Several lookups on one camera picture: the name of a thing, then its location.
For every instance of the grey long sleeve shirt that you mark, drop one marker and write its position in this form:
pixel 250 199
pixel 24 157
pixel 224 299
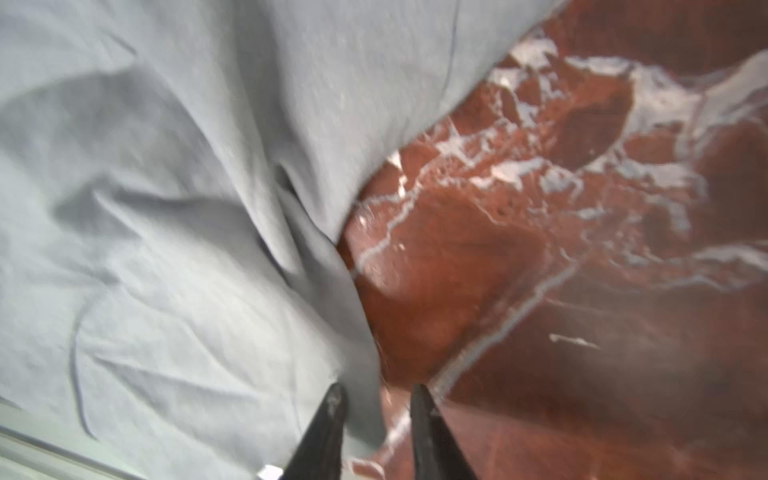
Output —
pixel 174 178

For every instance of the aluminium front rail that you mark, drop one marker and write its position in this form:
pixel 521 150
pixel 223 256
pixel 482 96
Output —
pixel 24 457

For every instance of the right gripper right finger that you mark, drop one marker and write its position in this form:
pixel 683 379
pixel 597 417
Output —
pixel 436 453

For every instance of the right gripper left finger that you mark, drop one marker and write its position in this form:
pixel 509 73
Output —
pixel 318 455

